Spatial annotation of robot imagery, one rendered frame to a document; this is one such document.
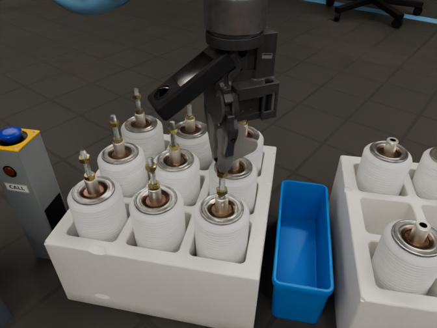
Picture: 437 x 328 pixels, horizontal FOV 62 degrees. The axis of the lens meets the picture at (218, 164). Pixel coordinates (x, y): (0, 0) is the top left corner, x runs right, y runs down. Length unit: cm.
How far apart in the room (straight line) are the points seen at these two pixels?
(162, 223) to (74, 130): 82
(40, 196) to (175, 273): 32
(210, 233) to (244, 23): 33
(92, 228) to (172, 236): 14
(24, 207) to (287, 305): 56
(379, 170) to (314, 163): 40
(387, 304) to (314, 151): 68
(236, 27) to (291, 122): 96
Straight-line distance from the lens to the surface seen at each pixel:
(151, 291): 73
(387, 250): 64
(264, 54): 48
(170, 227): 64
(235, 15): 43
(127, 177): 76
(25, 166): 76
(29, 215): 86
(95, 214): 67
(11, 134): 77
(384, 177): 81
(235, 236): 61
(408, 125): 149
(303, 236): 94
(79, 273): 77
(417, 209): 83
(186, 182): 72
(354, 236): 72
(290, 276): 86
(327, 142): 129
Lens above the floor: 69
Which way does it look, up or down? 37 degrees down
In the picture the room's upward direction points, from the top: straight up
